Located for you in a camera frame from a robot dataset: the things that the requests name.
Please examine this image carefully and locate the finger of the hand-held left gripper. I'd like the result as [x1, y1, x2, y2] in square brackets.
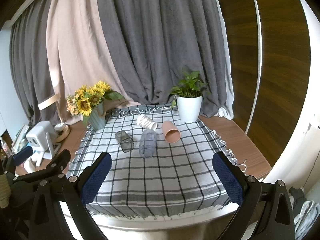
[0, 146, 34, 176]
[12, 149, 71, 185]

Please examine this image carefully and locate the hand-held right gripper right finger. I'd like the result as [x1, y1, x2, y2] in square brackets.
[212, 152, 297, 240]

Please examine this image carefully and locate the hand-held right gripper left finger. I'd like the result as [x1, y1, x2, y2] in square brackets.
[28, 152, 112, 240]

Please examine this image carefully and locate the dark grey transparent cup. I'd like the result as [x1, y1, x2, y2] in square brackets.
[115, 131, 135, 153]

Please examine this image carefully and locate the clear bluish plastic cup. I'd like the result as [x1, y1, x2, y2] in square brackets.
[139, 129, 158, 157]

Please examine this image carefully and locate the white dotted cup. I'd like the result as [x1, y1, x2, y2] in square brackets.
[136, 114, 158, 131]

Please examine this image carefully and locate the pink cup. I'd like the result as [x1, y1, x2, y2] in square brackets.
[162, 120, 181, 143]

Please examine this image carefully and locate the white small desktop robot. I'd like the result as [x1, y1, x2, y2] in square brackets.
[24, 121, 62, 173]

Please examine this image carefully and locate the grey checked tablecloth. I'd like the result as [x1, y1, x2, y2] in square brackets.
[67, 104, 248, 218]

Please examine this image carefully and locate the teal ribbed vase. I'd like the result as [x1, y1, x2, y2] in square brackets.
[88, 102, 107, 130]

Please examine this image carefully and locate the sunflower bouquet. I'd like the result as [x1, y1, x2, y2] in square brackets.
[66, 80, 125, 117]

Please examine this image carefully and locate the dark grey cloth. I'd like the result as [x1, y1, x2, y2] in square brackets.
[289, 186, 307, 213]

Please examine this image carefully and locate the green plant in white pot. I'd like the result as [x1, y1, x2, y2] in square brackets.
[169, 70, 212, 122]

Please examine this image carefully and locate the light grey cloth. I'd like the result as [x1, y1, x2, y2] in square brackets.
[294, 200, 318, 236]

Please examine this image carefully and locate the narrow grey curtain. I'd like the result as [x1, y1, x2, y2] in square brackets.
[9, 0, 63, 128]

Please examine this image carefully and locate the dark wooden wardrobe door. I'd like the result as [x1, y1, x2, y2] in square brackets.
[210, 0, 312, 170]

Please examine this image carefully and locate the beige curtain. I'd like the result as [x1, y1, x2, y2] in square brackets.
[46, 0, 140, 125]

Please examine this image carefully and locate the wide grey curtain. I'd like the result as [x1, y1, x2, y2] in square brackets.
[95, 0, 234, 118]

